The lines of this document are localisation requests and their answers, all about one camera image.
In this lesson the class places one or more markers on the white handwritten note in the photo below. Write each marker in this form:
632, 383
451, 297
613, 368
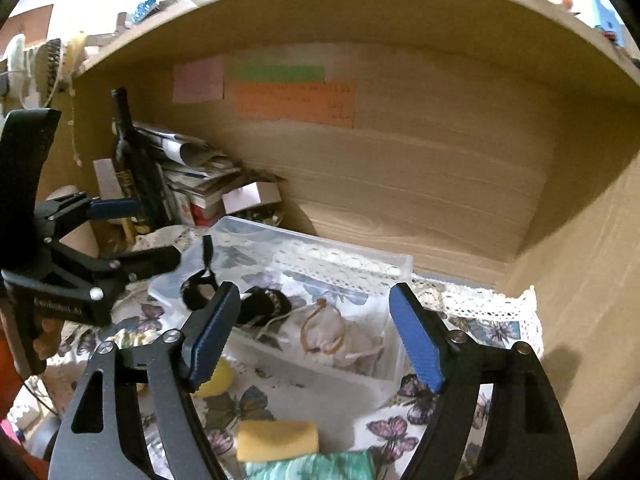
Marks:
109, 187

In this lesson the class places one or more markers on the green knitted cloth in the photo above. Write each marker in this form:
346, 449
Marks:
350, 466

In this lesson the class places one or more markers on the clear plastic storage box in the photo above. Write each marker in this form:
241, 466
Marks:
357, 280

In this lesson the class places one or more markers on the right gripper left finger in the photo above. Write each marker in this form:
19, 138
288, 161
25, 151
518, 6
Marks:
205, 334

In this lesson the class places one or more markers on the orange sticky note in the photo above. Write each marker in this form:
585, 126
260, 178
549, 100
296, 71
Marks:
321, 103

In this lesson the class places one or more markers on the person's left hand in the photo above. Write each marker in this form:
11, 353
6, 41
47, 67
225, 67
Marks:
49, 337

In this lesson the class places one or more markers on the white drawstring cloth pouch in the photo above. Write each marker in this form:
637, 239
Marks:
318, 334

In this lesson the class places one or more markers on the butterfly print tablecloth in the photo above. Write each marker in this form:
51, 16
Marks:
392, 429

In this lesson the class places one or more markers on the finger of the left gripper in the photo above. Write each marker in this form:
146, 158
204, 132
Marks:
121, 208
145, 264

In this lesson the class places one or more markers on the black beaded fabric pouch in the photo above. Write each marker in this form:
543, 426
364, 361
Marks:
255, 308

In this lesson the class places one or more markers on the yellow sponge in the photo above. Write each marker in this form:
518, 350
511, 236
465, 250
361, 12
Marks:
259, 441

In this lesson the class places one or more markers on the blue plastic block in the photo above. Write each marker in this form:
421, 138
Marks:
605, 19

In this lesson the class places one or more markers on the cream ceramic mug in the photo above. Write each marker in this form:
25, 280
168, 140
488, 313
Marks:
82, 238

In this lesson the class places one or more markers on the dark wine bottle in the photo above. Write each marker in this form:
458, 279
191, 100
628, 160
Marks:
135, 169

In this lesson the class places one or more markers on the stack of papers and magazines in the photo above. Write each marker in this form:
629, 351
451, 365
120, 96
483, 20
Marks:
192, 174

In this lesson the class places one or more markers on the small white pink box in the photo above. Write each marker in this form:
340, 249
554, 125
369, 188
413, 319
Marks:
250, 196

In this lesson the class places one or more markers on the pink sticky note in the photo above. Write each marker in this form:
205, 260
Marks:
198, 81

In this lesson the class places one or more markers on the white fluffy pompom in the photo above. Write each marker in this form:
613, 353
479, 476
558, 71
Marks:
15, 55

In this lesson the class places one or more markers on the green sticky note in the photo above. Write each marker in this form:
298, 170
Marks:
290, 74

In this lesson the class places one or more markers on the yellow round soft ball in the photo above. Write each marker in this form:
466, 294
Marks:
220, 381

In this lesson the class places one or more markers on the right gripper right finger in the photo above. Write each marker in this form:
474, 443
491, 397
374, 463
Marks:
424, 336

